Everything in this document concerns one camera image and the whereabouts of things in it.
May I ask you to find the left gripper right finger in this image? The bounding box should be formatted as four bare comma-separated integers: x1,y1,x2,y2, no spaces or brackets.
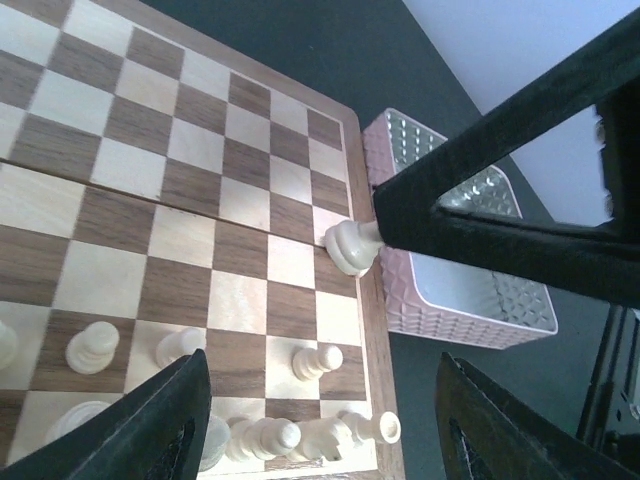
435,353,639,479

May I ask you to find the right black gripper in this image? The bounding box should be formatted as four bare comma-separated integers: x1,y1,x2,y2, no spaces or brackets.
373,10,639,308

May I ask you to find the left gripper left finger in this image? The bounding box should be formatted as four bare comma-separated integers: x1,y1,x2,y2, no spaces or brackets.
1,349,212,479

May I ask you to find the eleventh light chess piece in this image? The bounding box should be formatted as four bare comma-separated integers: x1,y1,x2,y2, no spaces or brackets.
155,327,206,369

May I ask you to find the twelfth light chess piece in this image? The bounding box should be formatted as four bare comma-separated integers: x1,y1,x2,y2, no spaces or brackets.
225,417,301,462

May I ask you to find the thirteenth light chess piece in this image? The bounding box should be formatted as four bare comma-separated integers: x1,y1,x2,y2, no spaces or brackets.
291,345,344,381

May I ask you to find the fourteenth light chess piece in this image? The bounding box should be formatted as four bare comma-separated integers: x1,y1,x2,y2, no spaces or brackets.
324,220,384,278

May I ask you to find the pink plastic basket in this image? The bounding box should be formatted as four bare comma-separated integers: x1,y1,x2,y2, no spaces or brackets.
363,108,558,350

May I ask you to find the wooden chessboard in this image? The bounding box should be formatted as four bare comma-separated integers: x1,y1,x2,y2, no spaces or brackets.
1,1,405,479

